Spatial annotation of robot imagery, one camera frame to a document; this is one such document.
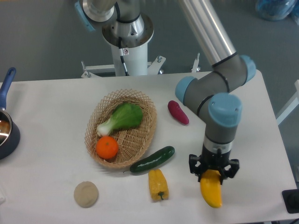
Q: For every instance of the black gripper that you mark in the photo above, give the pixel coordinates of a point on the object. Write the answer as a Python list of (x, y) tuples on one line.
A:
[(227, 168)]

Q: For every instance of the yellow mango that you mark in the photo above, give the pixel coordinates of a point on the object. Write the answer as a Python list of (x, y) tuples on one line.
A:
[(210, 187)]

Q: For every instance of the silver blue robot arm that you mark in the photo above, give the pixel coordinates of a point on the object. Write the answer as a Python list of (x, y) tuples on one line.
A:
[(128, 32)]

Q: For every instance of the green cucumber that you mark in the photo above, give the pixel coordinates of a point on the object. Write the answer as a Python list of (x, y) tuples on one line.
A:
[(152, 161)]

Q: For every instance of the yellow bell pepper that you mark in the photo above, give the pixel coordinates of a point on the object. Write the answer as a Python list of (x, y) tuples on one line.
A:
[(158, 187)]

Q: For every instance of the purple sweet potato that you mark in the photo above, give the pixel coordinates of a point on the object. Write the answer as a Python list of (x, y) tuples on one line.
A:
[(177, 113)]

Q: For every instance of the woven wicker basket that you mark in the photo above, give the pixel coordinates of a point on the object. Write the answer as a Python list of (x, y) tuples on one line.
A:
[(134, 142)]

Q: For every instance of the black device at edge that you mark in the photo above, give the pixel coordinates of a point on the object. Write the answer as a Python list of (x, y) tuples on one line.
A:
[(291, 200)]

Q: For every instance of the green bok choy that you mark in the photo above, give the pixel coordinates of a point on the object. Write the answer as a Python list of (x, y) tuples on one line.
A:
[(125, 116)]

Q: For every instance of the orange fruit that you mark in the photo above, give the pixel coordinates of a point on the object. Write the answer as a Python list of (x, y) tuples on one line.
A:
[(107, 147)]

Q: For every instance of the beige steamed bun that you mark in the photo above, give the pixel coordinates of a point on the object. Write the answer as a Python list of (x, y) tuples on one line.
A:
[(86, 194)]

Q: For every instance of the blue plastic bag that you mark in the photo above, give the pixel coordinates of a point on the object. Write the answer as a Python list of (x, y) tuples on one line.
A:
[(274, 10)]

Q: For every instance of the white frame leg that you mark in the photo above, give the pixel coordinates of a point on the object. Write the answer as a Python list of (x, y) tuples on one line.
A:
[(290, 105)]

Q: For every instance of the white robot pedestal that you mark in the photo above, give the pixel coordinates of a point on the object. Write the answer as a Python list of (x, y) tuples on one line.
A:
[(127, 62)]

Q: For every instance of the blue handled saucepan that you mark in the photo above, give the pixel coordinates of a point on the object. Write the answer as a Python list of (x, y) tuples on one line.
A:
[(9, 131)]

